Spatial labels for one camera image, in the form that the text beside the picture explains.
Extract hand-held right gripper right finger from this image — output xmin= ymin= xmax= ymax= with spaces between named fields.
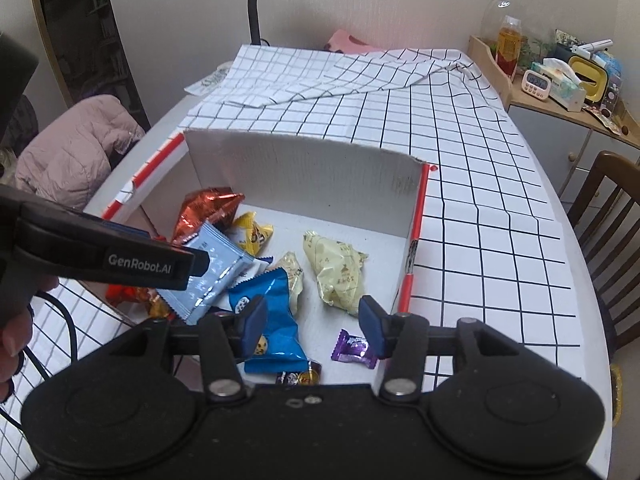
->
xmin=357 ymin=295 xmax=516 ymax=403

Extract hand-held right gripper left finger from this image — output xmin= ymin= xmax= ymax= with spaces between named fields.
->
xmin=120 ymin=295 xmax=268 ymax=403

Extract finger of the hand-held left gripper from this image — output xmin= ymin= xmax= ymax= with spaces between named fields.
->
xmin=186 ymin=249 xmax=210 ymax=277

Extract light blue snack packet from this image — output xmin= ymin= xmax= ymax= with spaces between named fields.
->
xmin=160 ymin=221 xmax=256 ymax=325

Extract blue cookie packet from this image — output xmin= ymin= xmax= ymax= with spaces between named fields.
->
xmin=227 ymin=267 xmax=308 ymax=375

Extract purple candy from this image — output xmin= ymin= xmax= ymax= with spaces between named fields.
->
xmin=331 ymin=329 xmax=379 ymax=370

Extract red and orange chip packet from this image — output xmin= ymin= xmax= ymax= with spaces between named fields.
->
xmin=105 ymin=282 xmax=176 ymax=321

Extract red-brown foil snack packet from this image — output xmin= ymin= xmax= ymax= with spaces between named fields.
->
xmin=171 ymin=187 xmax=246 ymax=246

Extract small cream snack packet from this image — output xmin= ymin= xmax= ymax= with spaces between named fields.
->
xmin=274 ymin=251 xmax=306 ymax=316

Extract yellow chocolate packet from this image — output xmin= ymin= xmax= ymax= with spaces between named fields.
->
xmin=227 ymin=211 xmax=275 ymax=257

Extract pale yellow snack packet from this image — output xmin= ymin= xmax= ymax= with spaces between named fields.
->
xmin=301 ymin=230 xmax=369 ymax=311

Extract red cardboard box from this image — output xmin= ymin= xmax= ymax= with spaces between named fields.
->
xmin=80 ymin=129 xmax=440 ymax=396

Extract person's left hand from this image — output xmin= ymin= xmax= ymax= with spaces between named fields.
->
xmin=0 ymin=276 xmax=61 ymax=402

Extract pink puffer jacket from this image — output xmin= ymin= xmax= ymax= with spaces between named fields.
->
xmin=14 ymin=94 xmax=147 ymax=211

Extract white checkered tablecloth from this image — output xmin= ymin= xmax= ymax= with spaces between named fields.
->
xmin=0 ymin=44 xmax=583 ymax=461

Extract clear plastic bag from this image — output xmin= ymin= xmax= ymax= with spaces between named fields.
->
xmin=184 ymin=62 xmax=233 ymax=96

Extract dark grey blurred object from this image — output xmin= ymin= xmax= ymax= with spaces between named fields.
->
xmin=0 ymin=34 xmax=40 ymax=138

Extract dark bookshelf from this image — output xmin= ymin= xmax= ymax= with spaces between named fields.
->
xmin=27 ymin=0 xmax=151 ymax=131

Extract silver gooseneck desk lamp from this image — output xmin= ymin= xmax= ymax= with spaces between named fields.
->
xmin=247 ymin=0 xmax=337 ymax=47

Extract white cabinet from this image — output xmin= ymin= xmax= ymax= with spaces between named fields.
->
xmin=507 ymin=92 xmax=640 ymax=201

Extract pink cloth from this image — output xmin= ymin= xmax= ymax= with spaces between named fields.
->
xmin=324 ymin=29 xmax=386 ymax=55

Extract brown wooden chair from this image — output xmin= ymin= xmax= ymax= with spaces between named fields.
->
xmin=566 ymin=150 xmax=640 ymax=361

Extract white digital timer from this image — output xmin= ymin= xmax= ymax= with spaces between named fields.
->
xmin=521 ymin=71 xmax=552 ymax=98

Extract wooden side cabinet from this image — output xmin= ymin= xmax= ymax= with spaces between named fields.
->
xmin=467 ymin=35 xmax=640 ymax=148

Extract pale green tissue box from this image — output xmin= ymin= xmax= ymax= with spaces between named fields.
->
xmin=530 ymin=57 xmax=587 ymax=112

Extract orange drink bottle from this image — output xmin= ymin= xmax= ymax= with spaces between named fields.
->
xmin=495 ymin=15 xmax=523 ymax=81

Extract yellow and black box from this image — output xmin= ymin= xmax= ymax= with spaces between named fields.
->
xmin=568 ymin=55 xmax=611 ymax=106

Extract clear glass jar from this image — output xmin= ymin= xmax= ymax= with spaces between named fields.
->
xmin=480 ymin=0 xmax=558 ymax=61

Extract blue packets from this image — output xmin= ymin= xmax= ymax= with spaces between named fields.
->
xmin=597 ymin=50 xmax=626 ymax=78

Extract white tube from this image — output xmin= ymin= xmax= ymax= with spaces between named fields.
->
xmin=572 ymin=37 xmax=614 ymax=58

